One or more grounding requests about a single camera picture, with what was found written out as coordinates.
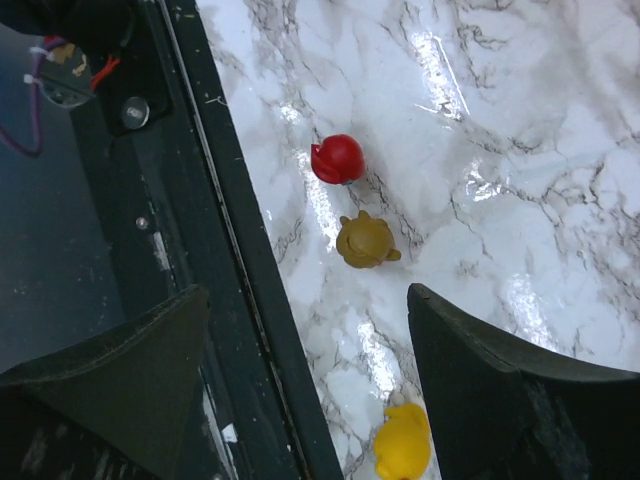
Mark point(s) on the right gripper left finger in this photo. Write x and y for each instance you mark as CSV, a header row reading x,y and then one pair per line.
x,y
111,407

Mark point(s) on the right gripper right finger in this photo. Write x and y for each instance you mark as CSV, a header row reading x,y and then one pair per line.
x,y
503,408

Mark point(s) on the olive brown toy figure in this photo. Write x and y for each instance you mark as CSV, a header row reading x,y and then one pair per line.
x,y
366,242

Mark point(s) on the yellow duck toy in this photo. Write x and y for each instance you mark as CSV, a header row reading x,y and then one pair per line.
x,y
402,445

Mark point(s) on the red round toy figure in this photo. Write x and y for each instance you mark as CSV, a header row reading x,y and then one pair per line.
x,y
338,160

